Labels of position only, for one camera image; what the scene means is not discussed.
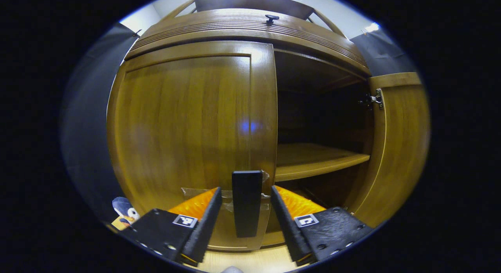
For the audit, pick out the penguin plush toy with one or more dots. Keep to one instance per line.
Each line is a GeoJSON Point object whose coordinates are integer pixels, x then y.
{"type": "Point", "coordinates": [125, 214]}

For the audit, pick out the small ceiling light panel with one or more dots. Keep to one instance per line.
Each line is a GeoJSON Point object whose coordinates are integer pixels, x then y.
{"type": "Point", "coordinates": [372, 27]}

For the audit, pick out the wooden cabinet drawer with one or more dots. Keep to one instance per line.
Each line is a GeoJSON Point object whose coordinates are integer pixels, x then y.
{"type": "Point", "coordinates": [235, 30]}

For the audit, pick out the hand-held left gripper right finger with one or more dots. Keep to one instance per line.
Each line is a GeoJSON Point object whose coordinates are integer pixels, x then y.
{"type": "Point", "coordinates": [287, 230]}

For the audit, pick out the wooden double-door shoe cabinet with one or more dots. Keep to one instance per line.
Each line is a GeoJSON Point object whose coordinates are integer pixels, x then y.
{"type": "Point", "coordinates": [313, 159]}

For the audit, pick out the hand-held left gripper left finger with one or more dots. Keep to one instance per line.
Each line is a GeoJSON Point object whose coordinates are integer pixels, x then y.
{"type": "Point", "coordinates": [203, 230]}

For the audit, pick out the metal door hinge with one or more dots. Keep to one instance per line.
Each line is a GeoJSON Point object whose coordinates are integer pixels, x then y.
{"type": "Point", "coordinates": [377, 98]}

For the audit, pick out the black drawer knob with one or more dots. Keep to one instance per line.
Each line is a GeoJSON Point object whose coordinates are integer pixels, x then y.
{"type": "Point", "coordinates": [271, 18]}

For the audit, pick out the wooden shoe cabinet door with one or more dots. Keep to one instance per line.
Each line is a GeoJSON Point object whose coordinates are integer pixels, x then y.
{"type": "Point", "coordinates": [176, 128]}
{"type": "Point", "coordinates": [399, 147]}

